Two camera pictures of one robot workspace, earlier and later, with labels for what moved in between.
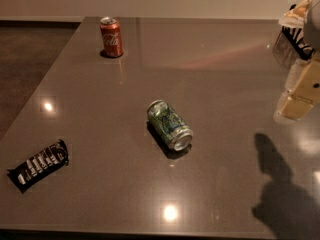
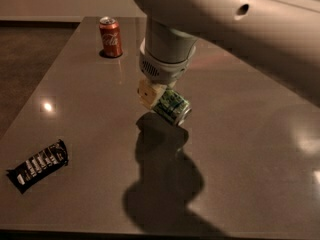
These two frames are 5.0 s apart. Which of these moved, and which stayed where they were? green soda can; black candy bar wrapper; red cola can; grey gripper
Moved: green soda can; grey gripper
Stayed: red cola can; black candy bar wrapper
